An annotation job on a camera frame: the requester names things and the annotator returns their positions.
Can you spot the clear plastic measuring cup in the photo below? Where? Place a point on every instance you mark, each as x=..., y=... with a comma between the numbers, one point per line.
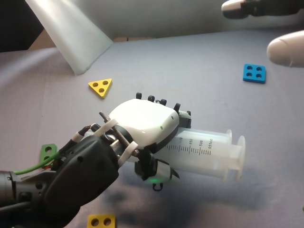
x=202, y=156

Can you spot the yellow triangle three-hole block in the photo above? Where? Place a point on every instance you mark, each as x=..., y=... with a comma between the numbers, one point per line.
x=99, y=86

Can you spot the blue square four-hole block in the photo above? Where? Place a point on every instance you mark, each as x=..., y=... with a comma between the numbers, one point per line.
x=254, y=72

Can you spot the white foam board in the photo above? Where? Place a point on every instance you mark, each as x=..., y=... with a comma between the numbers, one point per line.
x=71, y=35

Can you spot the green block with holes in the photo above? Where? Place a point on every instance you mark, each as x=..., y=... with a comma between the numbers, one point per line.
x=42, y=153

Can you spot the yellow rectangular two-hole block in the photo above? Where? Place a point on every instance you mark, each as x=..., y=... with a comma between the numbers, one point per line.
x=101, y=217

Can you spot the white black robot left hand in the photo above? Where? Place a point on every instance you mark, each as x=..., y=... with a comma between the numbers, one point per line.
x=142, y=121

